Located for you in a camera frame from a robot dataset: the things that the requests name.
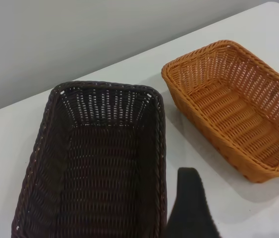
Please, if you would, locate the black woven wicker basket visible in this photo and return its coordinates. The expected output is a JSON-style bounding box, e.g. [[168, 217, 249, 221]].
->
[[11, 80, 167, 238]]

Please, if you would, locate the orange woven wicker basket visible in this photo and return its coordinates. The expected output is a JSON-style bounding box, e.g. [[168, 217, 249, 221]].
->
[[161, 39, 279, 184]]

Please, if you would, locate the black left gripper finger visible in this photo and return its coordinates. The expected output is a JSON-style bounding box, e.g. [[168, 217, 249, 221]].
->
[[166, 167, 220, 238]]

